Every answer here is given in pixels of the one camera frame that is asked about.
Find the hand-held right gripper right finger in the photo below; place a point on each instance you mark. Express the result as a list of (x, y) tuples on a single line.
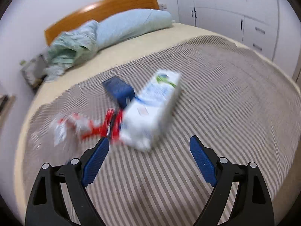
[(203, 162)]

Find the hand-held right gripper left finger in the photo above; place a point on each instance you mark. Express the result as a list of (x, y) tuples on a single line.
[(96, 162)]

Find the red snack packet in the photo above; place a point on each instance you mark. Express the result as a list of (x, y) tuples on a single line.
[(114, 124)]

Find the clear red white wrapper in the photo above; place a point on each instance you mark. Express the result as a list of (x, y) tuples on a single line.
[(70, 124)]

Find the dark blue box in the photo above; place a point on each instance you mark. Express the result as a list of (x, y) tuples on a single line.
[(117, 89)]

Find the brown checkered cloth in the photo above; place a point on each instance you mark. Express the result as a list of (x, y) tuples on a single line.
[(211, 94)]

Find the black metal bedside cart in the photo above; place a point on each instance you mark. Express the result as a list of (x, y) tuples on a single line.
[(33, 73)]

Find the green floral quilt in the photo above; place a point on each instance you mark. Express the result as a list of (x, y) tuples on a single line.
[(70, 49)]

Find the wooden bed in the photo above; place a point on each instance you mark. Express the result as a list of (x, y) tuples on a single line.
[(131, 49)]

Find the small green box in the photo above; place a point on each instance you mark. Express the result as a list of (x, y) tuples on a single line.
[(22, 62)]

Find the light blue pillow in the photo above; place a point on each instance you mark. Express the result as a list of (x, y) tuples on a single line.
[(131, 26)]

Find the white built-in wardrobe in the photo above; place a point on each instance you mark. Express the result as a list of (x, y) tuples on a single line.
[(223, 9)]

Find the wooden bed frame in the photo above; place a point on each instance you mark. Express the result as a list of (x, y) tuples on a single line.
[(105, 7)]

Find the white wall socket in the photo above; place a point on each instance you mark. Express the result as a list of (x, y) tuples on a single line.
[(162, 6)]

